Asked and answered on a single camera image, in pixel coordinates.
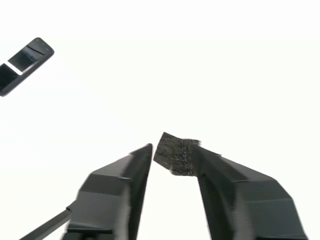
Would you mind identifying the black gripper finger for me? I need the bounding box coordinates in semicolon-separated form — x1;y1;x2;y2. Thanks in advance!
191;143;308;240
59;143;153;240

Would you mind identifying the black foam cube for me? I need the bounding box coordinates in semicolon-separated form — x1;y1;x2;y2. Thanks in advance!
152;131;202;177

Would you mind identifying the black rectangular device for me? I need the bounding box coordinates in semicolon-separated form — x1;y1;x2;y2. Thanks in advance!
0;37;55;97

